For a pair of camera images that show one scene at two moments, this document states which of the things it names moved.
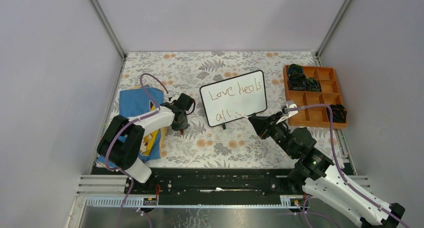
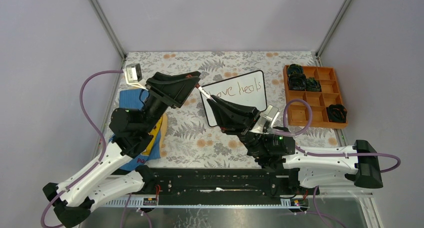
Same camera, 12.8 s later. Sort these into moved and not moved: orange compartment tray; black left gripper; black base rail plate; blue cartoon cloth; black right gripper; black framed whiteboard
Moved: black right gripper; black left gripper
Not moved: black framed whiteboard; orange compartment tray; black base rail plate; blue cartoon cloth
